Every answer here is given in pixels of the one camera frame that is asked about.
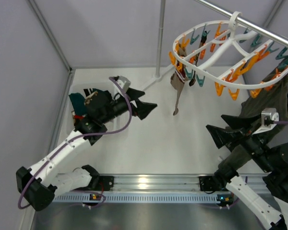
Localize dark teal sock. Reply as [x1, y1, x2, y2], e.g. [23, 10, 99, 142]
[69, 92, 87, 116]

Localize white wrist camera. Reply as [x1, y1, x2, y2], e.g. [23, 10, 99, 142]
[253, 108, 279, 135]
[116, 76, 131, 92]

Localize silver metal hanging rail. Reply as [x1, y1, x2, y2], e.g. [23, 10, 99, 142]
[196, 0, 288, 52]

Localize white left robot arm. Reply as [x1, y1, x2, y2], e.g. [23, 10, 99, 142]
[16, 88, 157, 211]

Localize white drying rack stand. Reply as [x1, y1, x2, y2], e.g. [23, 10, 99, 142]
[140, 0, 173, 91]

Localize beige brown argyle sock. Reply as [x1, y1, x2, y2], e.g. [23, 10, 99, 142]
[84, 91, 98, 106]

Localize tan maroon striped sock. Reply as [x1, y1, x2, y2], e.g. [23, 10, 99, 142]
[170, 44, 187, 115]

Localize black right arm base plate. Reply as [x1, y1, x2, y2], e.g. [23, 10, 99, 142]
[199, 175, 232, 193]

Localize aluminium mounting rail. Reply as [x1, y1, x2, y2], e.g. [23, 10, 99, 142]
[28, 173, 288, 194]

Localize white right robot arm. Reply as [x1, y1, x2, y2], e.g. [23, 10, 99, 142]
[206, 108, 288, 230]

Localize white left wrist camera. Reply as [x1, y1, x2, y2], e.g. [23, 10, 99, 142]
[116, 76, 131, 92]

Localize white oval clip hanger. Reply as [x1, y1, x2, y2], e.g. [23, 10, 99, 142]
[168, 11, 288, 94]

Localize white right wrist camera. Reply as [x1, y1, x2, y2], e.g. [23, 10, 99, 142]
[253, 108, 279, 135]

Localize red white sock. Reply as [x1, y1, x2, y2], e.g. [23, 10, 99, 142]
[72, 112, 84, 124]

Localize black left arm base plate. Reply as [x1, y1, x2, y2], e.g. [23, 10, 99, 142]
[85, 176, 114, 191]

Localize dark green drawstring shorts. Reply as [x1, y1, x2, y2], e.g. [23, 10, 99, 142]
[218, 69, 288, 173]

